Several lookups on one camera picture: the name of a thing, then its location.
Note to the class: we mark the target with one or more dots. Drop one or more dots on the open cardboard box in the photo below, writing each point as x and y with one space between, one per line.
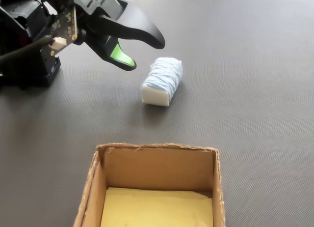
157 168

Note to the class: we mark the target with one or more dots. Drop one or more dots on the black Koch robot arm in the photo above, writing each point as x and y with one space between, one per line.
27 40

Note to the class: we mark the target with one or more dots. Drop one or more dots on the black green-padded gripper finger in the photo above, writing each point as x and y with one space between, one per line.
117 55

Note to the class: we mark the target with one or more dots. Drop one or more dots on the white block blue yarn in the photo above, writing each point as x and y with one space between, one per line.
163 77

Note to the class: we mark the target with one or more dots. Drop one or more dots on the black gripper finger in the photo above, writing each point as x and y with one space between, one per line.
139 30

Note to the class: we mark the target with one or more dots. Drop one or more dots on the yellow sheet box lining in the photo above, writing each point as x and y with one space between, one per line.
154 207

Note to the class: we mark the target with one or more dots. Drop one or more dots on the green camera circuit board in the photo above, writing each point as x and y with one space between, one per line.
65 25

